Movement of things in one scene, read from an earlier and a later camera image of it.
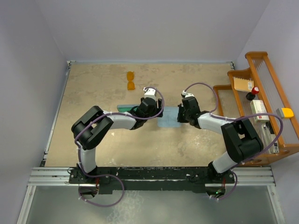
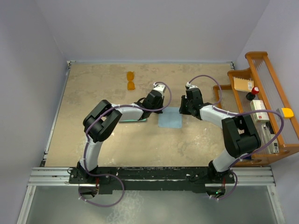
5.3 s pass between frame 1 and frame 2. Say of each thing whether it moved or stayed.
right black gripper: moved
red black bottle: stayed
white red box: stayed
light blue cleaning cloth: stayed
